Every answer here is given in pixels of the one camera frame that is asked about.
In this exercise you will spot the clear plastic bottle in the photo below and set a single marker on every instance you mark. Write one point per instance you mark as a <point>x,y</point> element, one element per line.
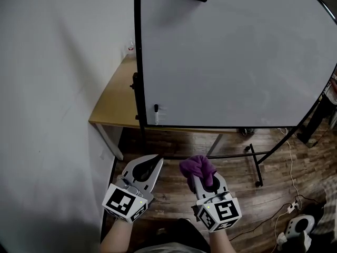
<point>130,47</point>

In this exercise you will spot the purple cloth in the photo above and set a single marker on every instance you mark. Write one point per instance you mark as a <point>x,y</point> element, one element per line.
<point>197,166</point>

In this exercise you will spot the wooden table white legs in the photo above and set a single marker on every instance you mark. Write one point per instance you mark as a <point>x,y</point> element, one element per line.
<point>116,101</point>

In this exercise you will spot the whiteboard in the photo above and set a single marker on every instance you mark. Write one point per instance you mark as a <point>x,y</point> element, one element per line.
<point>223,62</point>

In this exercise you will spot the person's left forearm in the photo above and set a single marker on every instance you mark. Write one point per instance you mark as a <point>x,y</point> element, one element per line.
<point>117,237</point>

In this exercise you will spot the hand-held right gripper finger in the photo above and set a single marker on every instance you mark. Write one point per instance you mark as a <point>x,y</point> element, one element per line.
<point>198,190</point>
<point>223,184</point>

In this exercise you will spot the white rounded device black face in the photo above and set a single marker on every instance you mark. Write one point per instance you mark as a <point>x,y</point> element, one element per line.
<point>301,224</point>

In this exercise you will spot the checked blanket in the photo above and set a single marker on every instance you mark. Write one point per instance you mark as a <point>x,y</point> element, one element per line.
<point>329,194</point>

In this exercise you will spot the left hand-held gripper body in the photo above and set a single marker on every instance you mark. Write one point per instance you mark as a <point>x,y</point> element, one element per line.
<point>118,203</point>

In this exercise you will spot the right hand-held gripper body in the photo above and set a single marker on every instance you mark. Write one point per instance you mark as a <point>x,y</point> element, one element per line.
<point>225,212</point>

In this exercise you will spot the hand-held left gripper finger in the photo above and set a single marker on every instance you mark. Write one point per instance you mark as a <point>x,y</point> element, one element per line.
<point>157,173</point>
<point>129,166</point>

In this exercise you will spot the person's legs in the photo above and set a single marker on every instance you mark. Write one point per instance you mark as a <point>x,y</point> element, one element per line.
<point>184,233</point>

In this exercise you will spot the white marker pen black cap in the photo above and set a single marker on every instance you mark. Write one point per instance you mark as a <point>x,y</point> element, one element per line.
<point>156,116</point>

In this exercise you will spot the person's right forearm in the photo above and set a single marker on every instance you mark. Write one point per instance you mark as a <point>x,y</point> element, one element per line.
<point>221,242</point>

